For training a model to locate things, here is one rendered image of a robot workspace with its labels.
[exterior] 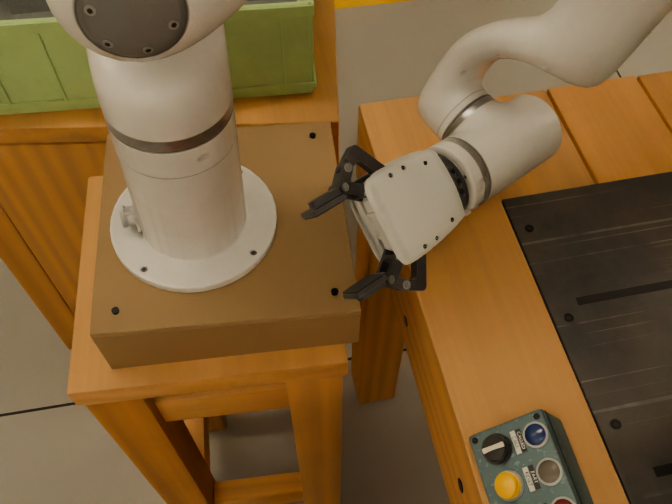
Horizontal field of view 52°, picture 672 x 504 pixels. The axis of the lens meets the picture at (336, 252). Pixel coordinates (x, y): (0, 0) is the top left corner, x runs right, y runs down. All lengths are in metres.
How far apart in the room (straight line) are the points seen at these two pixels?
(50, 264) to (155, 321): 0.79
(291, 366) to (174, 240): 0.20
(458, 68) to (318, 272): 0.27
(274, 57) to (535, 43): 0.49
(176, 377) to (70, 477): 0.96
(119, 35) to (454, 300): 0.48
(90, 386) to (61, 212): 0.58
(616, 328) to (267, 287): 0.39
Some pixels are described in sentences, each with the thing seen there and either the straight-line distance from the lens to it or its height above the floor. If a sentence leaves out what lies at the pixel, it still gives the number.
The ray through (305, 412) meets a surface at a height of 0.69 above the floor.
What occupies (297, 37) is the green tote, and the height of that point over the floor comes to 0.90.
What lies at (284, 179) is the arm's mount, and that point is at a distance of 0.85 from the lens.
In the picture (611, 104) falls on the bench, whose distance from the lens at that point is 1.08.
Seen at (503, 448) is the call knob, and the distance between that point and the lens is 0.69.
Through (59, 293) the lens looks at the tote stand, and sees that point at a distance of 1.63.
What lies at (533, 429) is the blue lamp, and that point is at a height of 0.95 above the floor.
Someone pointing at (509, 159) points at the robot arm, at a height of 1.01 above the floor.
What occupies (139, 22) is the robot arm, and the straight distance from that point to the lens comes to 0.48.
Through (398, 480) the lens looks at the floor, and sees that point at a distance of 1.64.
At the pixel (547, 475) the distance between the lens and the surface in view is 0.68.
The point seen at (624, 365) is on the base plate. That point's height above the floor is 0.90.
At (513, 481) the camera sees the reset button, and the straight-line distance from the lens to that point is 0.68.
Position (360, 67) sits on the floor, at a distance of 2.39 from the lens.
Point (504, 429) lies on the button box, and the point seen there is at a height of 0.93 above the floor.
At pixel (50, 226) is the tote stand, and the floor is 0.53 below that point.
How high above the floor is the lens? 1.58
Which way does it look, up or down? 56 degrees down
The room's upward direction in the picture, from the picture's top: straight up
